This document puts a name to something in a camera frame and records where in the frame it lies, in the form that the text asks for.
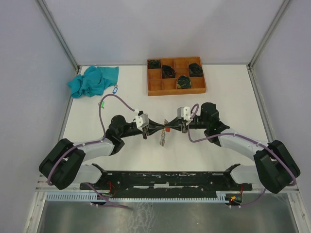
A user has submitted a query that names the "rolled dark fabric green pattern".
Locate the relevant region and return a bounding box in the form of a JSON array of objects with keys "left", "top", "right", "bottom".
[{"left": 176, "top": 75, "right": 192, "bottom": 89}]

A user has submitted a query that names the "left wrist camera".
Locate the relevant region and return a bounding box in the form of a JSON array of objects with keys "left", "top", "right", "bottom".
[{"left": 135, "top": 114, "right": 149, "bottom": 131}]

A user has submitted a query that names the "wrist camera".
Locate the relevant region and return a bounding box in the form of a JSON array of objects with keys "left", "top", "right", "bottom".
[
  {"left": 135, "top": 114, "right": 149, "bottom": 131},
  {"left": 177, "top": 107, "right": 191, "bottom": 121}
]

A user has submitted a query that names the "rolled dark fabric right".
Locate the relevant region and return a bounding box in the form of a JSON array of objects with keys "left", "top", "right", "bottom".
[{"left": 189, "top": 63, "right": 204, "bottom": 77}]

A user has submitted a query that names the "aluminium frame post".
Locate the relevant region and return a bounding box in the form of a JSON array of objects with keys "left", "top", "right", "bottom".
[
  {"left": 36, "top": 0, "right": 80, "bottom": 74},
  {"left": 248, "top": 0, "right": 292, "bottom": 69}
]

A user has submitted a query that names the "left aluminium frame post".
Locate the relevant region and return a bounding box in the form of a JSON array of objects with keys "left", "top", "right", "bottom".
[{"left": 36, "top": 0, "right": 80, "bottom": 74}]

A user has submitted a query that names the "teal cloth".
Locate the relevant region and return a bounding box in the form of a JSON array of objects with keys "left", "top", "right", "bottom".
[{"left": 68, "top": 66, "right": 119, "bottom": 99}]

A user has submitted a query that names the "right aluminium frame post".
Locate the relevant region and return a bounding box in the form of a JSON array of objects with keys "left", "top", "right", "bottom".
[{"left": 248, "top": 0, "right": 292, "bottom": 69}]

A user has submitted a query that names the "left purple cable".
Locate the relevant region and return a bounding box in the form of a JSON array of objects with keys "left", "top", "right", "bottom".
[{"left": 47, "top": 94, "right": 139, "bottom": 209}]

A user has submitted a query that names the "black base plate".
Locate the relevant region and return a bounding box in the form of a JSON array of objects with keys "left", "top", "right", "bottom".
[{"left": 92, "top": 171, "right": 252, "bottom": 198}]

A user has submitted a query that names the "metal keyring organizer yellow handle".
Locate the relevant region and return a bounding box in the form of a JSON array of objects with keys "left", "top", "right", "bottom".
[{"left": 159, "top": 119, "right": 168, "bottom": 147}]

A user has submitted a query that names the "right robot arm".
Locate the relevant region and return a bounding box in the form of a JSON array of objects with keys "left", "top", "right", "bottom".
[{"left": 165, "top": 102, "right": 300, "bottom": 194}]

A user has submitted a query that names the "rolled dark fabric far left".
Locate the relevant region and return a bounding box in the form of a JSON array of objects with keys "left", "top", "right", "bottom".
[{"left": 148, "top": 59, "right": 161, "bottom": 69}]

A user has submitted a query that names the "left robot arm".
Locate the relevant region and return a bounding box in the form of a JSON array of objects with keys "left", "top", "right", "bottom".
[{"left": 39, "top": 114, "right": 164, "bottom": 190}]

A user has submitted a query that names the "wooden compartment tray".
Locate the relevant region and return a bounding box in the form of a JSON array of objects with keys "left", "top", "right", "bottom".
[{"left": 147, "top": 57, "right": 207, "bottom": 96}]

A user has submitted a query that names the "key with blue tag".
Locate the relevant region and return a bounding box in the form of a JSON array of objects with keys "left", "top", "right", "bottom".
[{"left": 112, "top": 84, "right": 118, "bottom": 94}]

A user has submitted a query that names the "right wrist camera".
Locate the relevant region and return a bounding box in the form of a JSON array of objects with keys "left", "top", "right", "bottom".
[{"left": 177, "top": 107, "right": 191, "bottom": 121}]

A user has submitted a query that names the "key with green tag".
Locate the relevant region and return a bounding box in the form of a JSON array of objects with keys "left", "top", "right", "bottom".
[{"left": 98, "top": 101, "right": 104, "bottom": 109}]

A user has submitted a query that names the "rolled dark fabric red pattern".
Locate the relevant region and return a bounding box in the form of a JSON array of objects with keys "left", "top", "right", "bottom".
[{"left": 161, "top": 65, "right": 175, "bottom": 79}]

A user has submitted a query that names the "white cable duct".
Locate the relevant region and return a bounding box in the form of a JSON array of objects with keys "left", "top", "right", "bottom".
[{"left": 46, "top": 192, "right": 229, "bottom": 204}]

